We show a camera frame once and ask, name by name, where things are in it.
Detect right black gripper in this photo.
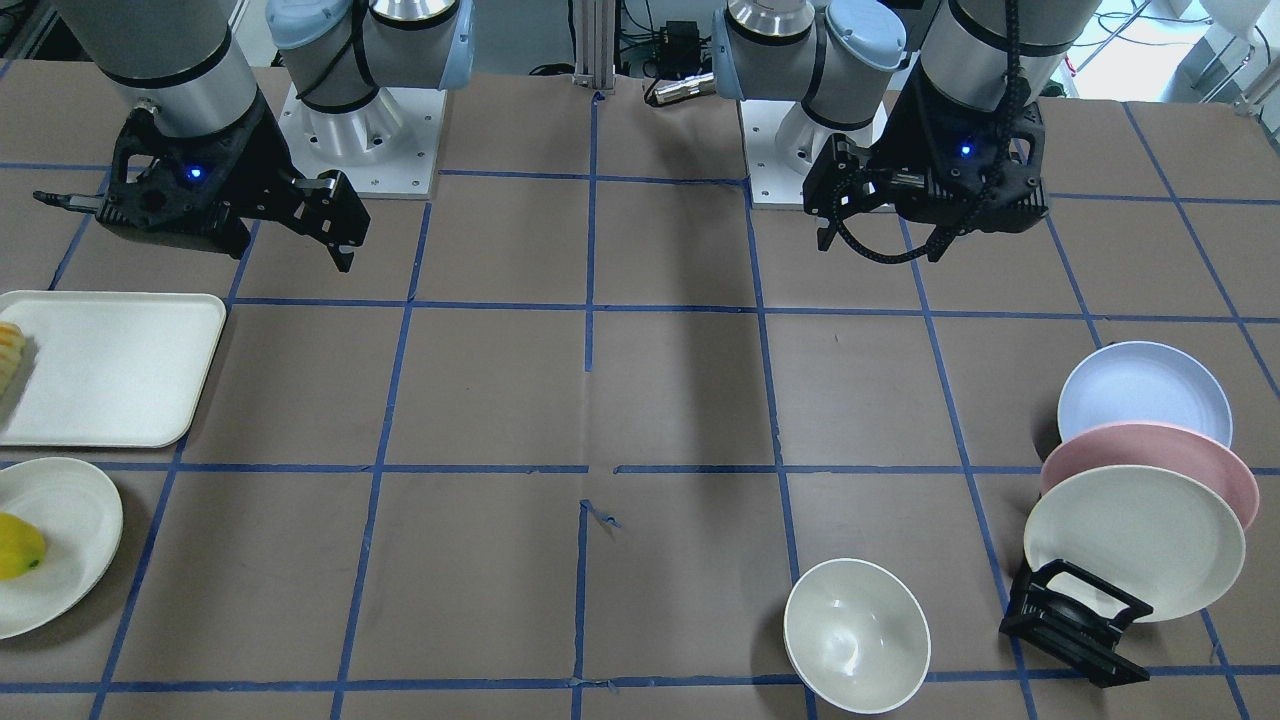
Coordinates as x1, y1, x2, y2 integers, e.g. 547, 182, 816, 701
33, 96, 370, 273

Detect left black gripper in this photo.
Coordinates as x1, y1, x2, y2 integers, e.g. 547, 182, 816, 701
803, 76, 1050, 252

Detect striped bread roll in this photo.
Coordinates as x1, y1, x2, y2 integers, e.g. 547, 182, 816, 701
0, 322, 27, 396

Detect blue plate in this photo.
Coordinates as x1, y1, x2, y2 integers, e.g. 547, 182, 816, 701
1056, 340, 1235, 446

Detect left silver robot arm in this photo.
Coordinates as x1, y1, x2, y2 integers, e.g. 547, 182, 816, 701
710, 1, 1098, 265

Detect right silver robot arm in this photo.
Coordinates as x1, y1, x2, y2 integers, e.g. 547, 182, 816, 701
33, 1, 474, 272

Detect white round plate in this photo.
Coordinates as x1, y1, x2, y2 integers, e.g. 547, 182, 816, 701
1, 457, 124, 641

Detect pink plate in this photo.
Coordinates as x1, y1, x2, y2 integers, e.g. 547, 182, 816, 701
1039, 421, 1261, 530

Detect cream plate in rack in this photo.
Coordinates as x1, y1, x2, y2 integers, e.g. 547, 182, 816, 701
1023, 465, 1245, 623

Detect black plate rack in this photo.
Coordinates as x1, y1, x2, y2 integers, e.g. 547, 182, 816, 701
998, 559, 1155, 689

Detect white rectangular tray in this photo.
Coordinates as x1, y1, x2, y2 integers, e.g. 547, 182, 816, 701
1, 290, 227, 448

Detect yellow lemon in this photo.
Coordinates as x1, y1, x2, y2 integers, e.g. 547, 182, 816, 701
1, 512, 47, 582

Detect white bowl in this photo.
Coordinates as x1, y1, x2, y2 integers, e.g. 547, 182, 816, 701
783, 559, 932, 715

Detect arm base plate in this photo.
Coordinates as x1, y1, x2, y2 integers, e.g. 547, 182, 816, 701
739, 100, 836, 211
278, 88, 449, 201

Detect aluminium frame post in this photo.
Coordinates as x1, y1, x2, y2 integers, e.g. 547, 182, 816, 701
570, 1, 622, 97

